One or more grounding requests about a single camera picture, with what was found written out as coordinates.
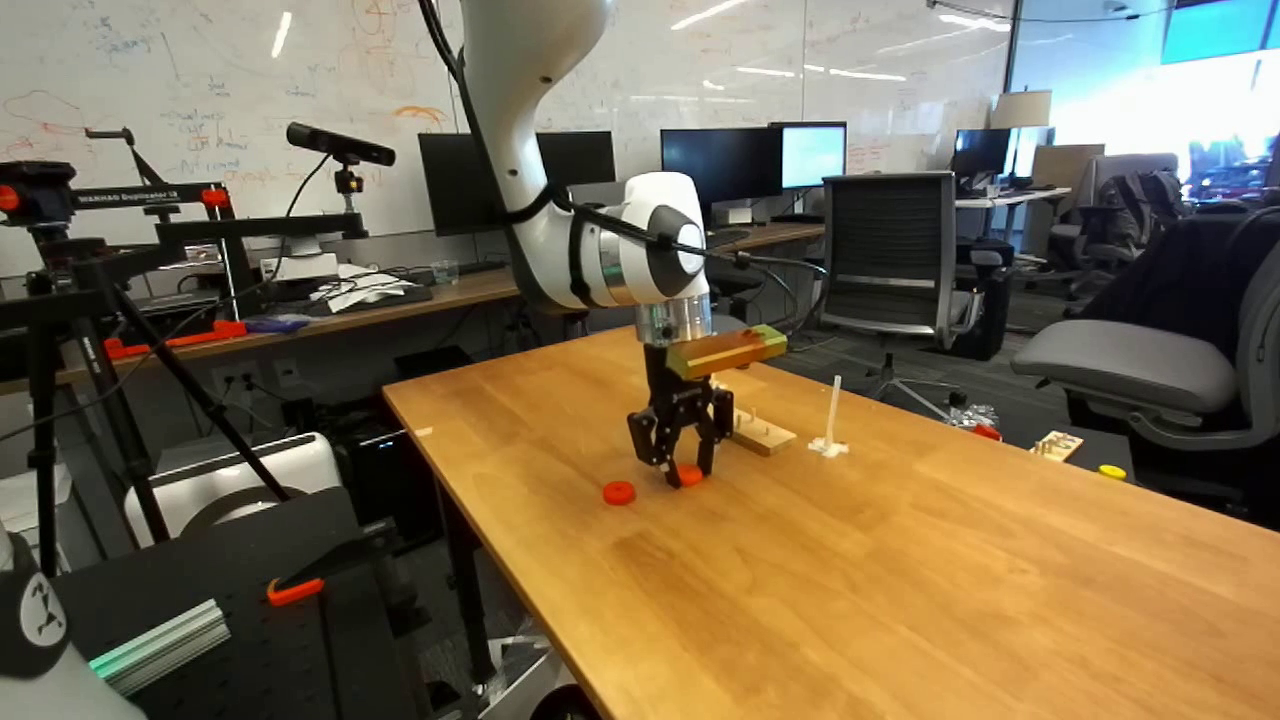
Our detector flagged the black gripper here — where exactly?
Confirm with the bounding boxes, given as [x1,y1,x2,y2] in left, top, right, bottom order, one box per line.
[629,342,731,475]

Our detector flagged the orange disc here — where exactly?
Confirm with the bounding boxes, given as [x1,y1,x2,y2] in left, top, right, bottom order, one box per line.
[599,479,637,508]
[671,464,702,486]

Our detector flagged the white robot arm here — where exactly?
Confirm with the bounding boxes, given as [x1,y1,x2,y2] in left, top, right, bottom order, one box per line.
[414,0,731,482]

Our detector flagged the wooden peg board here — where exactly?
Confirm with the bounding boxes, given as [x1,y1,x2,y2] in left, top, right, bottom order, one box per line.
[731,409,795,452]

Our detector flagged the white single peg stand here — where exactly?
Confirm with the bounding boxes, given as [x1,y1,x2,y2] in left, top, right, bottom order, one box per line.
[807,377,848,459]

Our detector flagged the black mesh chair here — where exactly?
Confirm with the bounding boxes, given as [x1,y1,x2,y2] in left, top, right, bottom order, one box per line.
[819,171,955,341]

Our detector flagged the black computer monitor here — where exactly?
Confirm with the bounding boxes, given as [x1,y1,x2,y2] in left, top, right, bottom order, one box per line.
[414,128,618,241]

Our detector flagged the grey office chair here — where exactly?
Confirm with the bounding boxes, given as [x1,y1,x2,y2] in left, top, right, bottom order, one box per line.
[1013,206,1280,523]

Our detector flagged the black camera tripod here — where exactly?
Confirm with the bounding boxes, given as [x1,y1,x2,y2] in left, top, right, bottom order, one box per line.
[0,158,340,547]

